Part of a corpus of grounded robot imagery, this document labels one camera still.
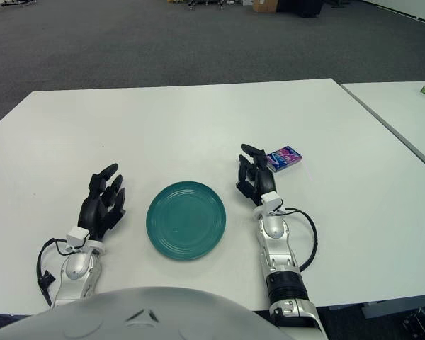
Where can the brown cardboard box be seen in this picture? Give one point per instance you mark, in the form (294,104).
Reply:
(265,5)

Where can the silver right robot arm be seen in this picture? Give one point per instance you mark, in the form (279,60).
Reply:
(276,230)

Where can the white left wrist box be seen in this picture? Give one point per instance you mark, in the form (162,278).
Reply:
(77,237)

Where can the grey robot torso shell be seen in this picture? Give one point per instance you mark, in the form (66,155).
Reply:
(127,318)

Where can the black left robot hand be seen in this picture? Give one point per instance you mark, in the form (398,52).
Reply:
(93,209)

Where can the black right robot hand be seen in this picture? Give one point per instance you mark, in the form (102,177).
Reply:
(265,178)

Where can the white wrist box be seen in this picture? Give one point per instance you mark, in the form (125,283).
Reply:
(77,237)
(271,201)

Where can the purple blue gum box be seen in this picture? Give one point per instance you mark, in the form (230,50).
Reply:
(285,157)

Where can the teal round plate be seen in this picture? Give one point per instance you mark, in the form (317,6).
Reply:
(186,221)

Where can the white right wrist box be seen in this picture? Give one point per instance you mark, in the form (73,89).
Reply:
(271,201)

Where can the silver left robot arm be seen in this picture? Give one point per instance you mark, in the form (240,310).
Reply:
(76,269)

